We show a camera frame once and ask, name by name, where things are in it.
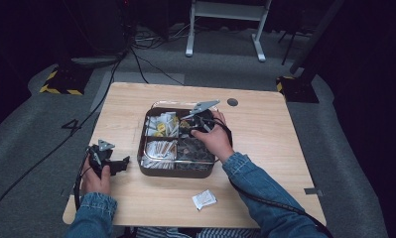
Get pile of dark packets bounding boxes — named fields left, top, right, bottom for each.
left=177, top=137, right=216, bottom=172

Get person's right hand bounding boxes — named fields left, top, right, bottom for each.
left=190, top=110, right=235, bottom=164

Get person's striped trousers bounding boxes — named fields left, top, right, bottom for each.
left=134, top=226, right=263, bottom=238

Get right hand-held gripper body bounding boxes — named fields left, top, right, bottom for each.
left=180, top=99, right=221, bottom=137

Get right hand-held gripper cable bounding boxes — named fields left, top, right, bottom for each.
left=203, top=117, right=334, bottom=238

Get pile of brown white sachets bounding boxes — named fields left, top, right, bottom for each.
left=141, top=138, right=179, bottom=171

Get left hand-held gripper cable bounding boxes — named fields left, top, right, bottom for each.
left=72, top=147, right=99, bottom=212

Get white metal stand frame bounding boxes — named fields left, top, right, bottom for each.
left=185, top=0, right=273, bottom=63

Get grey tape strip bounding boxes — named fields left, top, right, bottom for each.
left=303, top=187, right=325, bottom=196

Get white sachet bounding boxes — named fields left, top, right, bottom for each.
left=191, top=188, right=218, bottom=211

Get thin black floor cable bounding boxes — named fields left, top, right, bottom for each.
left=129, top=46, right=186, bottom=86

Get dark brown divided tray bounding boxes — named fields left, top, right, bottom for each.
left=137, top=100, right=220, bottom=179

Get hand-held gripper cable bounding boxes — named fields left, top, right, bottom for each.
left=72, top=147, right=99, bottom=212
left=203, top=117, right=334, bottom=238

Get long black floor cable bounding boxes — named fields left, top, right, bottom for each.
left=0, top=49, right=129, bottom=223

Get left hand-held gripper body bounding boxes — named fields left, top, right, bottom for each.
left=87, top=139, right=121, bottom=174

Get person's left hand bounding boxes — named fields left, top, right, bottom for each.
left=80, top=163, right=113, bottom=196

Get black yellow striped base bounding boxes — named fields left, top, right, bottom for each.
left=275, top=75, right=320, bottom=104
left=39, top=67, right=87, bottom=96

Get pile of white yellow packets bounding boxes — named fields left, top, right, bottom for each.
left=146, top=111, right=181, bottom=138

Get black slanted pole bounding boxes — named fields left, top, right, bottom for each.
left=289, top=0, right=345, bottom=75

